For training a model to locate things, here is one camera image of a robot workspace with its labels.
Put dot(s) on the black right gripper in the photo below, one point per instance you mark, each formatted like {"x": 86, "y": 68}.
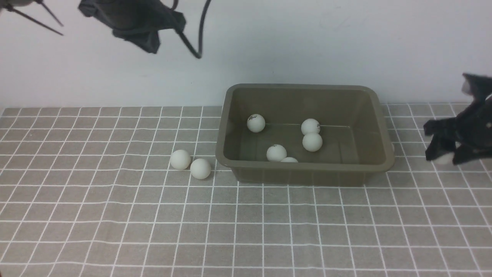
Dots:
{"x": 468, "y": 135}

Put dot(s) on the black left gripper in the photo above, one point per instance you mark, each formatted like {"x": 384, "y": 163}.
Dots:
{"x": 135, "y": 21}

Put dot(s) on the olive plastic bin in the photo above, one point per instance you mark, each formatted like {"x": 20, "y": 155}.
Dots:
{"x": 356, "y": 142}

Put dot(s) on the white printed table-tennis ball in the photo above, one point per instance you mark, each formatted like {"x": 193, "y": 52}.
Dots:
{"x": 310, "y": 125}
{"x": 276, "y": 153}

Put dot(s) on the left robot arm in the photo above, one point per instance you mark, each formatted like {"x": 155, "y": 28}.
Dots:
{"x": 97, "y": 37}

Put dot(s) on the grey checked tablecloth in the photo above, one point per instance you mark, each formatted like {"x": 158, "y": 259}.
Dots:
{"x": 90, "y": 192}

